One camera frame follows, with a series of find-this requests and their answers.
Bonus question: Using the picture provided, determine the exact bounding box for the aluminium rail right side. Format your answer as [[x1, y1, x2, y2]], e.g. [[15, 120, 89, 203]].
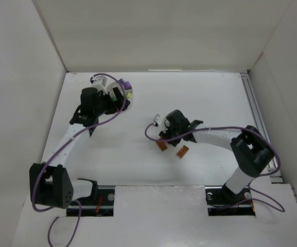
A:
[[240, 73, 284, 184]]

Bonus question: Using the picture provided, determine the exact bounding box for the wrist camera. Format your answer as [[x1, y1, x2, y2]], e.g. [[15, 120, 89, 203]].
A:
[[90, 76, 107, 93], [153, 114, 162, 127]]

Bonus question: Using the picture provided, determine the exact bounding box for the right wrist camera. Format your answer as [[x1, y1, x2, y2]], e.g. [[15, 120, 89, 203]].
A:
[[153, 114, 162, 127]]

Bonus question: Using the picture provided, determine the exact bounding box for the white round divided container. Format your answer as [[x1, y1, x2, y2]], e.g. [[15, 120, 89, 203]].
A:
[[107, 81, 134, 108]]

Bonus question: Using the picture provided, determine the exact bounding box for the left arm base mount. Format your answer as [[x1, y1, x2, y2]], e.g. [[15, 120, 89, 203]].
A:
[[66, 179, 115, 217]]

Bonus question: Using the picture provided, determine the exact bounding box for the brown lego plate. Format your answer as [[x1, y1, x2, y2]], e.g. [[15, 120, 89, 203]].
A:
[[176, 146, 189, 158], [157, 142, 168, 152]]

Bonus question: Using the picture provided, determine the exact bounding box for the purple butterfly curved lego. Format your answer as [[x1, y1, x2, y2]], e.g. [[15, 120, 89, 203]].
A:
[[124, 81, 132, 90]]

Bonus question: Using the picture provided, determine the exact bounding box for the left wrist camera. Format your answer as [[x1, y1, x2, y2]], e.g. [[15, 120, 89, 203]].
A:
[[90, 76, 107, 93]]

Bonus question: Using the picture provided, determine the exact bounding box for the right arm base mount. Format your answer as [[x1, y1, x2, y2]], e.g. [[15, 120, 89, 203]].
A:
[[205, 186, 256, 217]]

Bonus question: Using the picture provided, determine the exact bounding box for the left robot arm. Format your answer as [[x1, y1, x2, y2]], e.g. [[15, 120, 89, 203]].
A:
[[29, 85, 133, 212]]

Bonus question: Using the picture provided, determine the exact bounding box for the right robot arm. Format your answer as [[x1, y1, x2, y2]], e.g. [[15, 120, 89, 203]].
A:
[[159, 110, 274, 202]]

